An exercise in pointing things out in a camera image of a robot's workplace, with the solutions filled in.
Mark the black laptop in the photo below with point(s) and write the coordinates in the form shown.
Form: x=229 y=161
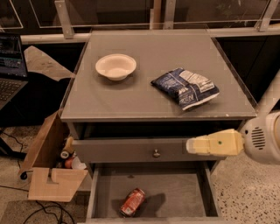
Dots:
x=13 y=69

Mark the grey top drawer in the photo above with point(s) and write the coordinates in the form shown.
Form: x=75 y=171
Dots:
x=136 y=150

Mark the blue chip bag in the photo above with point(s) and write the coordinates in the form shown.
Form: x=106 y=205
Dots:
x=186 y=88

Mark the red coke can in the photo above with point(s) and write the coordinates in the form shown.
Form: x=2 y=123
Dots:
x=132 y=202

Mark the metal railing frame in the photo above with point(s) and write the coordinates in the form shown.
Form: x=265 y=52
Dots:
x=43 y=20

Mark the orange ball in box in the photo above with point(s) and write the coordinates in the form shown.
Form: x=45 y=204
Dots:
x=68 y=163

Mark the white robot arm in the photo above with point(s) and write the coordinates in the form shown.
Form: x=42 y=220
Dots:
x=258 y=137

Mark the white paper bowl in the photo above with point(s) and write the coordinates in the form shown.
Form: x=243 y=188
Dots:
x=115 y=67

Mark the round metal drawer knob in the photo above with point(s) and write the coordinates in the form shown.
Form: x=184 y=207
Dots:
x=156 y=154

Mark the open grey middle drawer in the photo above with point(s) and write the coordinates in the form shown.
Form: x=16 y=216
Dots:
x=175 y=193

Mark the brown cardboard box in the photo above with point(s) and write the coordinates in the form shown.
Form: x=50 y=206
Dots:
x=48 y=182

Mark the grey drawer cabinet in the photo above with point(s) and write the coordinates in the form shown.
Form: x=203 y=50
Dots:
x=99 y=108

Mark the small bottle in box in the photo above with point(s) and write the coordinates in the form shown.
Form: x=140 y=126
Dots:
x=67 y=149

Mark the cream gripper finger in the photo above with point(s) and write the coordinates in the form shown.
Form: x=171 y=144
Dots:
x=228 y=142

